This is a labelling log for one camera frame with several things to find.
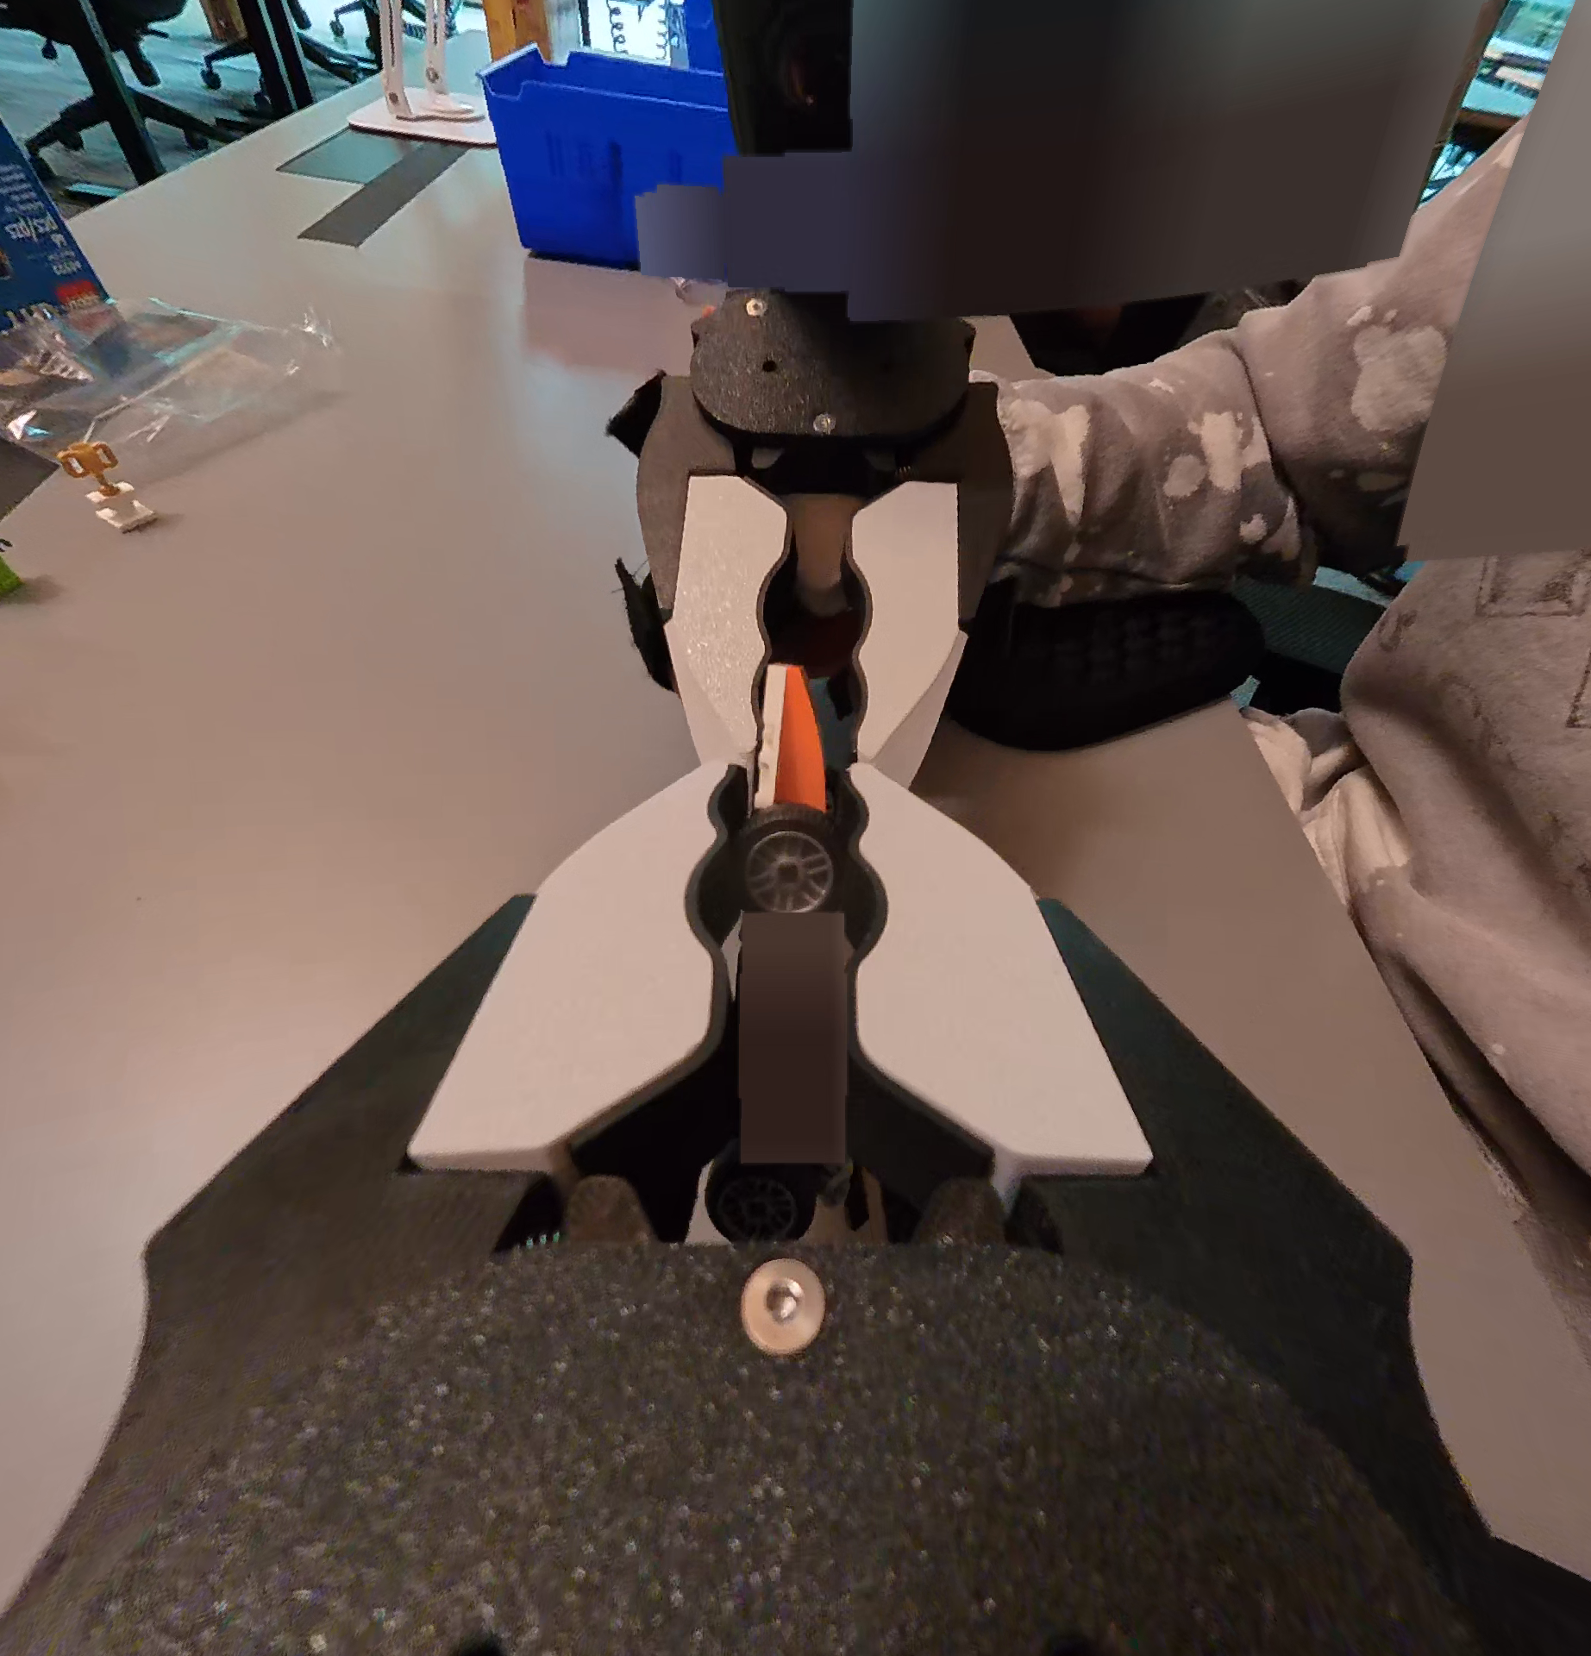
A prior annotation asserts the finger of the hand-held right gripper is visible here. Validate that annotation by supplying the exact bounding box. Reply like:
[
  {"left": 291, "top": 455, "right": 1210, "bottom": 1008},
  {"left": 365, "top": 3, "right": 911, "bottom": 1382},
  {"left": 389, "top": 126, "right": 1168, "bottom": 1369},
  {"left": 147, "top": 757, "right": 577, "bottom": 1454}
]
[
  {"left": 673, "top": 480, "right": 817, "bottom": 791},
  {"left": 843, "top": 489, "right": 967, "bottom": 800}
]

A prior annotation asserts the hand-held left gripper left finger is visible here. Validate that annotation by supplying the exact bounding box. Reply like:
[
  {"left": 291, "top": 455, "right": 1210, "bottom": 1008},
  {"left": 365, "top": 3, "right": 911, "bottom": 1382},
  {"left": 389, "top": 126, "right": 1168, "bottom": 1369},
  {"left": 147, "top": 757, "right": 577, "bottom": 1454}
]
[{"left": 409, "top": 766, "right": 745, "bottom": 1180}]

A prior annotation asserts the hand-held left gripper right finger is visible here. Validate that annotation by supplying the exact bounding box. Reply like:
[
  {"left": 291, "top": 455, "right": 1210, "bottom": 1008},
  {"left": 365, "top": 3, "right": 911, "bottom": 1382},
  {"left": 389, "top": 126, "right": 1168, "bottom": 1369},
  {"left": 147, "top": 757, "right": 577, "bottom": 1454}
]
[{"left": 854, "top": 766, "right": 1154, "bottom": 1187}]

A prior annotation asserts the orange lego race car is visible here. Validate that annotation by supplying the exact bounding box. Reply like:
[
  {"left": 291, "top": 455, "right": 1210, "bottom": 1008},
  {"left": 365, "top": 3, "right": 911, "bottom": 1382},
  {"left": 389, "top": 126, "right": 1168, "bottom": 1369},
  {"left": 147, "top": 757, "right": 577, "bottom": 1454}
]
[{"left": 700, "top": 664, "right": 875, "bottom": 1250}]

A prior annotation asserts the person's right forearm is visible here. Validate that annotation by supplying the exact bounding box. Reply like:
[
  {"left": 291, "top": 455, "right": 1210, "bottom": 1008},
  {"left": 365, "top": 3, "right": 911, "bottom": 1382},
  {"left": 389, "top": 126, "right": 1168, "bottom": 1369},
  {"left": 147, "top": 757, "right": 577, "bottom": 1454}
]
[{"left": 991, "top": 144, "right": 1521, "bottom": 610}]

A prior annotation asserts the small tan lego piece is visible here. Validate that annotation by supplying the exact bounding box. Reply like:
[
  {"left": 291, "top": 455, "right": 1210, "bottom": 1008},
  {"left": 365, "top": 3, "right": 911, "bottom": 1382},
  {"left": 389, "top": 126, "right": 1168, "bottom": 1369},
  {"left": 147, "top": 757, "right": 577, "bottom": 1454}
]
[{"left": 58, "top": 442, "right": 157, "bottom": 538}]

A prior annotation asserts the blue lego set box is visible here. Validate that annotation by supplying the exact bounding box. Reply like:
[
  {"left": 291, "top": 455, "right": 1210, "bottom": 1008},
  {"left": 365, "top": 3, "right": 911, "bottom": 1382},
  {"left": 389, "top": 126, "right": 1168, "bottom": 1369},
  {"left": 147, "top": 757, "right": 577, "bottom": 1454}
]
[{"left": 0, "top": 66, "right": 116, "bottom": 364}]

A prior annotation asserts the black mesh office chair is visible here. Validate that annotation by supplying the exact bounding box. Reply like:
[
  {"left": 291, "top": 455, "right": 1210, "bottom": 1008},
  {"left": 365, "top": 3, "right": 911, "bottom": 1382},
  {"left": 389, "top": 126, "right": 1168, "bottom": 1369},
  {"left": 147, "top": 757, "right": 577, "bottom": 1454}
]
[{"left": 958, "top": 576, "right": 1353, "bottom": 758}]

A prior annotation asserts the blue plastic bin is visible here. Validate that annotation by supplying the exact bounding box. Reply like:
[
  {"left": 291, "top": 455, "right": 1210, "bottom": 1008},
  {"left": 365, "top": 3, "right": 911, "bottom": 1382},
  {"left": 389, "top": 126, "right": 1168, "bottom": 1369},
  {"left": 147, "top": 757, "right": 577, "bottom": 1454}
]
[{"left": 481, "top": 41, "right": 738, "bottom": 274}]

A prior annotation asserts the white display stand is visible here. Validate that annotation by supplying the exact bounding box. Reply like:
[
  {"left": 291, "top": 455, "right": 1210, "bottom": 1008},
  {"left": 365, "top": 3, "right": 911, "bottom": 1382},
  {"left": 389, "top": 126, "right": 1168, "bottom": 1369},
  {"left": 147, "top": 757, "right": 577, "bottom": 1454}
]
[{"left": 349, "top": 0, "right": 499, "bottom": 151}]

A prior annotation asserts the clear plastic bag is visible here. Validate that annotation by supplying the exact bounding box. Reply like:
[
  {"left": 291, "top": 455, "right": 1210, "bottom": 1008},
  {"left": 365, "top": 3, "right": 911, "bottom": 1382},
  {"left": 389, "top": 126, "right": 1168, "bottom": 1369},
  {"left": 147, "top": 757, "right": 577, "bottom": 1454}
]
[{"left": 0, "top": 299, "right": 336, "bottom": 464}]

